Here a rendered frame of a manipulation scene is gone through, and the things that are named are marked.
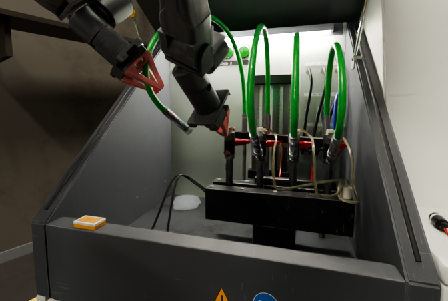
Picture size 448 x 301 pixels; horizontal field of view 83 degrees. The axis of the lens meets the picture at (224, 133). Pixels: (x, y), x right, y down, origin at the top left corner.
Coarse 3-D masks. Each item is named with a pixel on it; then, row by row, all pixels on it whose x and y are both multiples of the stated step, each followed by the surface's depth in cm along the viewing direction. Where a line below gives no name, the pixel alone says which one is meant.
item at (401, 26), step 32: (384, 0) 59; (416, 0) 57; (384, 32) 59; (416, 32) 57; (384, 64) 58; (416, 64) 56; (384, 96) 57; (416, 96) 55; (416, 128) 54; (416, 160) 53; (416, 192) 52
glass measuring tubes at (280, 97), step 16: (256, 80) 86; (272, 80) 84; (288, 80) 83; (256, 96) 87; (272, 96) 88; (288, 96) 84; (256, 112) 88; (272, 112) 87; (288, 112) 85; (256, 128) 88; (272, 128) 87; (288, 128) 87; (256, 160) 90; (288, 176) 86
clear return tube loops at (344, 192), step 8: (312, 144) 55; (312, 152) 52; (352, 152) 49; (272, 160) 52; (352, 160) 48; (272, 168) 52; (352, 168) 48; (272, 176) 52; (352, 176) 47; (304, 184) 56; (312, 184) 56; (344, 184) 56; (352, 184) 48; (336, 192) 53; (344, 192) 55; (344, 200) 51
